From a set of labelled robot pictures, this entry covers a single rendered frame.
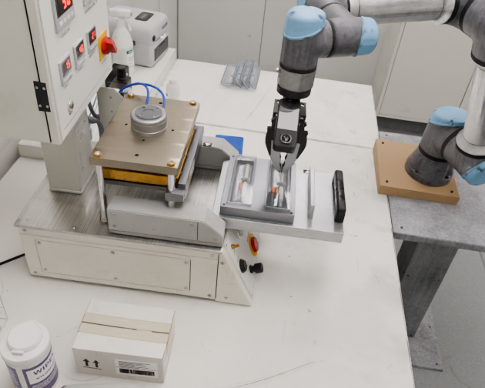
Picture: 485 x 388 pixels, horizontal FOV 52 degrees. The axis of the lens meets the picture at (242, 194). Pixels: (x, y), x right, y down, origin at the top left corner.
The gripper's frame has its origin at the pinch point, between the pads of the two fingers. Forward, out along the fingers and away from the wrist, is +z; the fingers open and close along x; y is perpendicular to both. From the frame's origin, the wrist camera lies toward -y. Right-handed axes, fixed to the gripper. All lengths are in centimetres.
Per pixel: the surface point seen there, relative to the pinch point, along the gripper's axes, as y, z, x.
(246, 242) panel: -2.8, 21.7, 5.7
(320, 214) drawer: -5.4, 7.2, -10.2
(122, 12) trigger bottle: 84, 0, 60
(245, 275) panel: -11.9, 23.6, 4.9
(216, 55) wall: 248, 84, 44
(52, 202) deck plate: -9, 11, 51
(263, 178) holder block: 2.1, 4.7, 3.6
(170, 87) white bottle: 63, 16, 39
